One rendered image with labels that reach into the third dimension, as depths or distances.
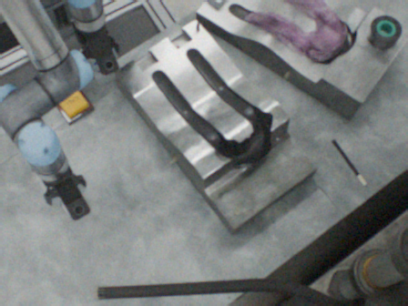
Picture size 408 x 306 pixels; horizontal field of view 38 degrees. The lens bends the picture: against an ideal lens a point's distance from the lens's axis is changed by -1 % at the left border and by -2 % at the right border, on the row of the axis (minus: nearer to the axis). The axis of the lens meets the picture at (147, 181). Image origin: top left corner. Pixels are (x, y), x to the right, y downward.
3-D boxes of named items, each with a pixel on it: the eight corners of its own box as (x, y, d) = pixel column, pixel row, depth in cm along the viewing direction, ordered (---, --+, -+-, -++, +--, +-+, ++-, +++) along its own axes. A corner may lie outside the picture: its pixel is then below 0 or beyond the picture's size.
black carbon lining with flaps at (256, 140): (147, 79, 154) (146, 61, 145) (197, 46, 156) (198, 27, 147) (230, 184, 145) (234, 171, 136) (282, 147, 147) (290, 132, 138)
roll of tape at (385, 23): (402, 32, 151) (407, 25, 148) (388, 55, 149) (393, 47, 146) (374, 17, 153) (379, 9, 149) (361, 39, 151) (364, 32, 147)
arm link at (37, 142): (39, 109, 116) (65, 141, 114) (49, 131, 127) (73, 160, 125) (5, 134, 115) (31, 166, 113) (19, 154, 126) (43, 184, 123)
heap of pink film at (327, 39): (239, 24, 159) (242, 7, 152) (275, -20, 163) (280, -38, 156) (321, 76, 154) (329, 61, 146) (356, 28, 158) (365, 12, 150)
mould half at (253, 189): (117, 86, 161) (112, 62, 149) (194, 36, 165) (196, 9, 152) (231, 235, 148) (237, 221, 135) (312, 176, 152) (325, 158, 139)
